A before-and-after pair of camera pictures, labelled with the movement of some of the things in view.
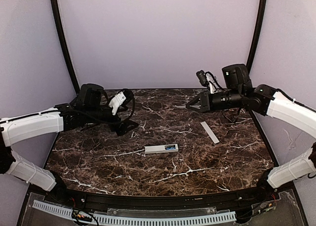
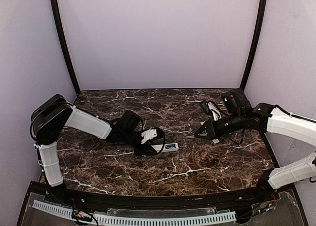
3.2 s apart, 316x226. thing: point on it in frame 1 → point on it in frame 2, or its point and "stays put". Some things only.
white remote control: x=161 y=148 stays put
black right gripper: x=206 y=101 → x=211 y=128
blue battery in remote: x=170 y=147 stays put
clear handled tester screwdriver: x=180 y=106 → x=191 y=136
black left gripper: x=121 y=127 → x=142 y=148
